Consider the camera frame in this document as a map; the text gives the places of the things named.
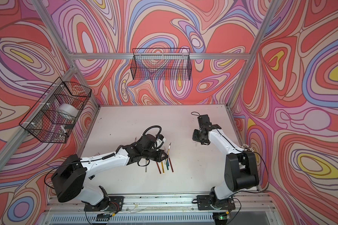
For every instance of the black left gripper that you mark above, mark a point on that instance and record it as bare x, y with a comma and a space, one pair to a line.
160, 154

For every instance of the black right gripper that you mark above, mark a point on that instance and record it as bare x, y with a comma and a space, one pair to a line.
195, 137

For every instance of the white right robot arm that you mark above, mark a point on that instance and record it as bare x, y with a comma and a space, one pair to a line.
240, 170

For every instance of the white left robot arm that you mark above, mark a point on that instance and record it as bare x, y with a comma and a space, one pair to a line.
73, 178

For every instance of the clear cup of craft knives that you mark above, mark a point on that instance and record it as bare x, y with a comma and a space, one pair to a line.
246, 148

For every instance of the green capped knife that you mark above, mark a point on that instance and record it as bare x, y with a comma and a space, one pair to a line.
167, 163

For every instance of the red capped knife left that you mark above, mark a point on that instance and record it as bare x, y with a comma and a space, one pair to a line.
158, 167

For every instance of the red capped knife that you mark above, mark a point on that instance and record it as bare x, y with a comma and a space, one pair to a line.
170, 164
158, 167

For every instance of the red capped knife right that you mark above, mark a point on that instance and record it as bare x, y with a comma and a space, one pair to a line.
170, 164

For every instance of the white tape roll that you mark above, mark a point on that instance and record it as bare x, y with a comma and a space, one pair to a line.
67, 111

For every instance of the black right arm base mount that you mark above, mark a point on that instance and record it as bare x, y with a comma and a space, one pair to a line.
212, 202

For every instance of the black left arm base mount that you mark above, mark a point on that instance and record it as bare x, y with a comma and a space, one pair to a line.
112, 204

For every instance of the black wire basket back wall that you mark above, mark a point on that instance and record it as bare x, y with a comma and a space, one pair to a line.
161, 64

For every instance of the black wire basket wall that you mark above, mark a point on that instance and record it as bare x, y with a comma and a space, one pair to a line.
44, 123
161, 64

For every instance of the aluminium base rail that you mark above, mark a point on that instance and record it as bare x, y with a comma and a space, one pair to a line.
166, 209

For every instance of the black wire basket left wall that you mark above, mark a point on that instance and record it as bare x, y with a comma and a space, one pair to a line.
44, 123

